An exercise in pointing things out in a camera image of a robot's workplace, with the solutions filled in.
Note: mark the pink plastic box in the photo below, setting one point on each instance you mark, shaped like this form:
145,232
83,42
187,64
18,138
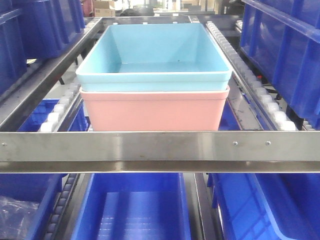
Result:
156,110

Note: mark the light blue plastic box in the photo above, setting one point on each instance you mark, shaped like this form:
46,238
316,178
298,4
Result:
154,58

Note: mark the blue bin lower centre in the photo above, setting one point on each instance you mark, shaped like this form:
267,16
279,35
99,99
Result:
134,206

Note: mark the blue bin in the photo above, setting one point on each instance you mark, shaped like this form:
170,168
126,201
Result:
267,206
27,201
35,29
134,206
282,39

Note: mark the left white roller track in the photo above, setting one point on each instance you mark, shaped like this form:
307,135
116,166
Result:
60,118

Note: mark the white roller track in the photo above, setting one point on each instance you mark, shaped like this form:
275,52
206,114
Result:
60,118
266,108

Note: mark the right white roller track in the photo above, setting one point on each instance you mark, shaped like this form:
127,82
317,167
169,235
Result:
266,108

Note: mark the cardboard box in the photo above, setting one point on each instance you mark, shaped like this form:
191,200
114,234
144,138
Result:
104,8

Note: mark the blue bin lower right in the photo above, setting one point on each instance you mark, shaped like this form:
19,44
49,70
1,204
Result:
267,206

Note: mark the blue bin upper right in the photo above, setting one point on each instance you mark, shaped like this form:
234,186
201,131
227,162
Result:
282,39

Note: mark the blue bin lower left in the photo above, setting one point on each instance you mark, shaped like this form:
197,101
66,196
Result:
27,201

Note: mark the blue bin upper left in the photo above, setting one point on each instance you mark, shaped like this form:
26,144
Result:
35,29

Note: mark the steel flow rack frame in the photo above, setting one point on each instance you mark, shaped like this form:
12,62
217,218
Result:
259,146

